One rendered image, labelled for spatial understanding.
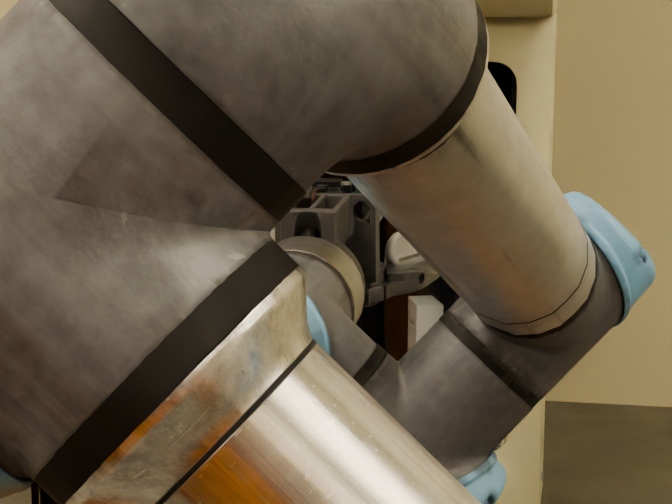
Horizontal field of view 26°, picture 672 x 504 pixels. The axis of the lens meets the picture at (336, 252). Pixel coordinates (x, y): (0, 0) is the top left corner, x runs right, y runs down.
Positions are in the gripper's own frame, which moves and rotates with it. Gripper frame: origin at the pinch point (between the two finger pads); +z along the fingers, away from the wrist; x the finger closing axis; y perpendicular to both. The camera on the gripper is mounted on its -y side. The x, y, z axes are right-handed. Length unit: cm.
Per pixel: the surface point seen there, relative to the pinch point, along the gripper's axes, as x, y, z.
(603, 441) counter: -20, -32, 44
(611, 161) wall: -20, -4, 62
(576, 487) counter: -17.0, -31.3, 29.2
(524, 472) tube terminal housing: -12.3, -25.5, 18.3
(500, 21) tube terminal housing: -9.4, 15.7, 20.2
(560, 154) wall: -14, -3, 62
